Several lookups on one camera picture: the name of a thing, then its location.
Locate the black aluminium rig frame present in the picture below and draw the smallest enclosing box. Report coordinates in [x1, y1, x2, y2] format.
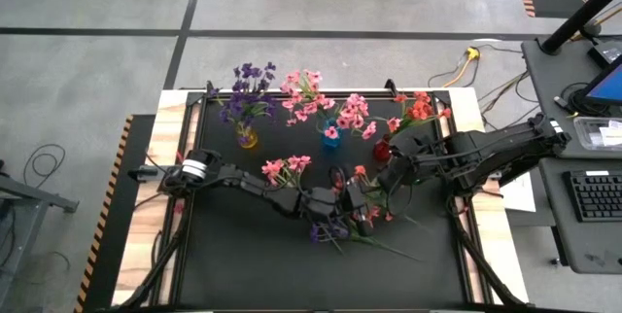
[109, 79, 536, 313]

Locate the black power adapter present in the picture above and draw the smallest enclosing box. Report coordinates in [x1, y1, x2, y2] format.
[586, 39, 622, 69]

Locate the blue glass vase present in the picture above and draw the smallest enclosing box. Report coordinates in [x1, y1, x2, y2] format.
[320, 119, 343, 149]

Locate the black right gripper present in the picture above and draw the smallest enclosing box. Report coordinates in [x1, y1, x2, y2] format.
[377, 132, 457, 196]

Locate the thick black pole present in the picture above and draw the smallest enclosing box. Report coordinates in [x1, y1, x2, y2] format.
[540, 0, 622, 56]

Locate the purple artificial flower bunch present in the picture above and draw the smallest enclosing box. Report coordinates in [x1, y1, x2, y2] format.
[231, 61, 279, 132]
[309, 222, 422, 261]
[211, 87, 278, 147]

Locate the red glass vase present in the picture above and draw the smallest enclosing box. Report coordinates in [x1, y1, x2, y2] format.
[372, 133, 396, 162]

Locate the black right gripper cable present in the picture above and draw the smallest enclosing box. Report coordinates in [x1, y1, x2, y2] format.
[386, 179, 415, 218]

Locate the monitor with blue screen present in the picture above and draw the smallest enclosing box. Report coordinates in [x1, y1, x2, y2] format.
[581, 54, 622, 109]

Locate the pink artificial flower bunch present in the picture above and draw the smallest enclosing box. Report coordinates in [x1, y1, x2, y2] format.
[260, 154, 313, 191]
[280, 68, 337, 132]
[323, 91, 379, 142]

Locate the grey metal stand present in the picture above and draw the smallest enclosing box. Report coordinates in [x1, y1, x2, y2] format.
[0, 159, 80, 304]

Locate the black table mat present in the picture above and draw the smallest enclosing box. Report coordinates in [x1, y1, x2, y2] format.
[177, 89, 468, 308]

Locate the grey side desk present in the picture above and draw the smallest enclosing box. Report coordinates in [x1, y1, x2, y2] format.
[537, 156, 622, 275]
[521, 35, 622, 159]

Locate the yellow glass vase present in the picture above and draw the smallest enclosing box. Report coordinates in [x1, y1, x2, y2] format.
[235, 123, 259, 150]

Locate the black floor cable loop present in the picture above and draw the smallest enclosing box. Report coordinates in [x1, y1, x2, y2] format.
[21, 143, 67, 191]

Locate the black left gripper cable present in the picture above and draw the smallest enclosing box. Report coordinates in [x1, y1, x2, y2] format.
[328, 164, 348, 191]

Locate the clear plastic box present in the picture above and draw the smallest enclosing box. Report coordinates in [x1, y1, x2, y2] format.
[572, 116, 622, 153]

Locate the black cable coil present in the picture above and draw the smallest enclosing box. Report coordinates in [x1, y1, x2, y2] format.
[560, 81, 593, 119]

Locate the yellow plug with cable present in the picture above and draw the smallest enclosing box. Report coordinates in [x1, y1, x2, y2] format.
[454, 46, 483, 88]

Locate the black keyboard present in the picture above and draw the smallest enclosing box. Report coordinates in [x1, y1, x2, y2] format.
[562, 169, 622, 224]

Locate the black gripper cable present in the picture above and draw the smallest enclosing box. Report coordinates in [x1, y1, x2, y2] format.
[386, 179, 415, 218]
[328, 164, 348, 191]

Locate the white paper sheet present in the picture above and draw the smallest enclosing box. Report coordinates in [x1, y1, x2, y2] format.
[499, 171, 538, 214]

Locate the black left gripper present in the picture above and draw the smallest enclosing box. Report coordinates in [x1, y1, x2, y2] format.
[299, 175, 375, 238]

